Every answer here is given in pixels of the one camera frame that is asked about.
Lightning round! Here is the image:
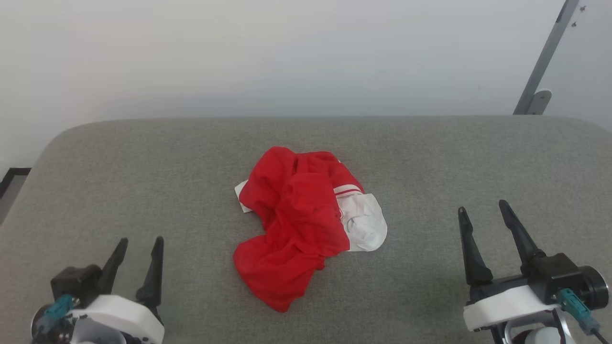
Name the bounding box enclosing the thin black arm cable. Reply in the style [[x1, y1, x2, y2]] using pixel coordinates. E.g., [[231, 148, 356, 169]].
[[552, 310, 567, 344]]

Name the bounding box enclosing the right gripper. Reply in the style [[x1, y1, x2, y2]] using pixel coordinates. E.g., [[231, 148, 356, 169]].
[[458, 200, 609, 332]]

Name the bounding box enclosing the red and white jersey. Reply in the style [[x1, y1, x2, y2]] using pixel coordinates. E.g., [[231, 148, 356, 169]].
[[233, 146, 388, 313]]

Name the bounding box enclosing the left gripper teal connector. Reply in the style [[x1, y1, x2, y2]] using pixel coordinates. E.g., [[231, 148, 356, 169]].
[[37, 294, 75, 333]]

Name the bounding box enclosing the right gripper teal connector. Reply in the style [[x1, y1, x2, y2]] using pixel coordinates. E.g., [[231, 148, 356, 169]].
[[557, 288, 601, 335]]

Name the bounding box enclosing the grey post bracket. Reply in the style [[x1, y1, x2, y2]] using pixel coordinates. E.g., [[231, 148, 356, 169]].
[[526, 89, 552, 115]]

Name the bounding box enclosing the gripper teal connector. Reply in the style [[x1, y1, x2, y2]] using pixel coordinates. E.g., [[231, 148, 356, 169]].
[[37, 294, 75, 333], [557, 288, 601, 335]]

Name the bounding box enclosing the grey metal post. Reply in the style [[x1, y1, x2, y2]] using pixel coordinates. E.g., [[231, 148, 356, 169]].
[[513, 0, 580, 115]]

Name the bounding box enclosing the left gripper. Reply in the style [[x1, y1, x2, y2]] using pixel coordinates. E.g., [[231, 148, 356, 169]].
[[31, 236, 165, 344]]

